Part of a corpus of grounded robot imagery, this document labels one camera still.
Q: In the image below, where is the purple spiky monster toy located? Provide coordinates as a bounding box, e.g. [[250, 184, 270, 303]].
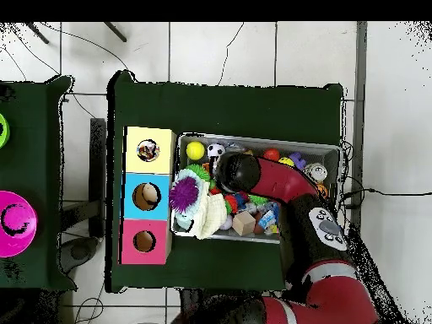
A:
[[168, 175, 201, 214]]

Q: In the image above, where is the cream waffle cloth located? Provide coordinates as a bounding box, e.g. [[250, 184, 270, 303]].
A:
[[193, 188, 228, 240]]

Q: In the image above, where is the mint waffle cloth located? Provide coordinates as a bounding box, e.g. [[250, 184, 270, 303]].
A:
[[170, 168, 212, 231]]

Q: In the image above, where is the wooden box with three holes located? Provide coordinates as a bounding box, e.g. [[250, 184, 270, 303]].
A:
[[118, 126, 177, 266]]

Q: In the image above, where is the shallow clear mesh bin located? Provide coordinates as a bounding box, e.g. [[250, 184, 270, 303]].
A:
[[170, 132, 342, 246]]

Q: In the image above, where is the black and white soccer ball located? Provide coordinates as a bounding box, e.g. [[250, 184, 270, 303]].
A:
[[207, 143, 226, 158]]

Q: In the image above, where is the plain yellow ball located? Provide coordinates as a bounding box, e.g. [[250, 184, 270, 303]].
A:
[[186, 140, 206, 160]]

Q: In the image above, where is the dark green tablecloth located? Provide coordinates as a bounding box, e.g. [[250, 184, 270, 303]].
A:
[[105, 69, 345, 294], [0, 75, 78, 292]]

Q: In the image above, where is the crushed silver drink can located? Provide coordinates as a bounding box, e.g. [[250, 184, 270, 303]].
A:
[[305, 162, 328, 183]]

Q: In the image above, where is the black tripod leg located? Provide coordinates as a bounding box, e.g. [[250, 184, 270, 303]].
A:
[[24, 21, 50, 45], [103, 21, 128, 43]]

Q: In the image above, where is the pink plastic bowl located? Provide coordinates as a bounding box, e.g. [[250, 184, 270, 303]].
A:
[[0, 190, 39, 258]]

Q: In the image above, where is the green plastic bowl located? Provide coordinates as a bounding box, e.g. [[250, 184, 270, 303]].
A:
[[0, 112, 11, 149]]

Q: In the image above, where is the black power cable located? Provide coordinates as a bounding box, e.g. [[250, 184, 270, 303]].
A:
[[338, 187, 432, 208]]

